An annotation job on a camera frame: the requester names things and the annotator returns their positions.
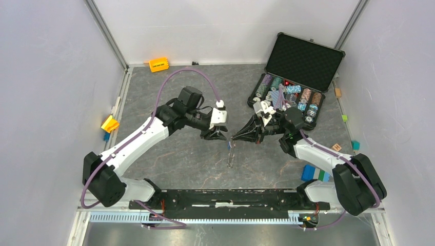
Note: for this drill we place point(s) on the orange plastic block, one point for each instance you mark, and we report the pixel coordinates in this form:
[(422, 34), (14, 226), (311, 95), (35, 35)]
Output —
[(159, 64)]

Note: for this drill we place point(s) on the small blue block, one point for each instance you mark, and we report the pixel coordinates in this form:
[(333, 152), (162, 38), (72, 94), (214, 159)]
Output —
[(106, 137)]

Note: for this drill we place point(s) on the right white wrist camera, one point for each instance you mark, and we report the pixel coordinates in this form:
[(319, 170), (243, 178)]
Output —
[(264, 111)]

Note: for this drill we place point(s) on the teal cube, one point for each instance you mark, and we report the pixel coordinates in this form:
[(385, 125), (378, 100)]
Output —
[(355, 145)]

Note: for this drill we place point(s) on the blue white green block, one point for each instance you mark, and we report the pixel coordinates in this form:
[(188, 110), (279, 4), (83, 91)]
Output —
[(310, 172)]

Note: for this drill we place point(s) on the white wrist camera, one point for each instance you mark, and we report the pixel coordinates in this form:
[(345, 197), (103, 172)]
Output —
[(219, 115), (264, 111)]

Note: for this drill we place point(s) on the yellow orange block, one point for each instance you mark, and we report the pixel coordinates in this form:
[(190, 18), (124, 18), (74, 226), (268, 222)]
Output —
[(110, 124)]

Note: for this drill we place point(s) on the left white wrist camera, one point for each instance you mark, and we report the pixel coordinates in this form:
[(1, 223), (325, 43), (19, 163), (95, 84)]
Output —
[(219, 115)]

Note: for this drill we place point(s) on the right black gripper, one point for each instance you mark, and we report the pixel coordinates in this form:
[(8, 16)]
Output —
[(257, 136)]

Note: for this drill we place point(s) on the black poker chip case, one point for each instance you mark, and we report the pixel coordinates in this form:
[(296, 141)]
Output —
[(301, 62)]

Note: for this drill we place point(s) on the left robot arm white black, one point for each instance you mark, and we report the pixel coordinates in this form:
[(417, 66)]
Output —
[(103, 173)]

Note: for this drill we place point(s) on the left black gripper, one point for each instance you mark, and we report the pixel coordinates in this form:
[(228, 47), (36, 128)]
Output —
[(208, 135)]

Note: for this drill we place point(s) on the large metal disc keyring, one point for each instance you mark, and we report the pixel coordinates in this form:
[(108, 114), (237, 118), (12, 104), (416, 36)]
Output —
[(231, 155)]

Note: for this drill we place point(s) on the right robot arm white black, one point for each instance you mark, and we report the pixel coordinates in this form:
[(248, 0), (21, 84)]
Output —
[(356, 185)]

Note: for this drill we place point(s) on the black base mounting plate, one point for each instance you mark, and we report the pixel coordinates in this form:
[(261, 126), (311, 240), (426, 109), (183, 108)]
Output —
[(231, 203)]

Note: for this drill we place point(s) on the small wooden letter cube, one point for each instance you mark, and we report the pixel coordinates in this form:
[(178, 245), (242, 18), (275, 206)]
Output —
[(336, 147)]

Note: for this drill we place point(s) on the orange small cube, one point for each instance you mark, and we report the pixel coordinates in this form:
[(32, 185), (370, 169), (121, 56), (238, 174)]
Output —
[(338, 93)]

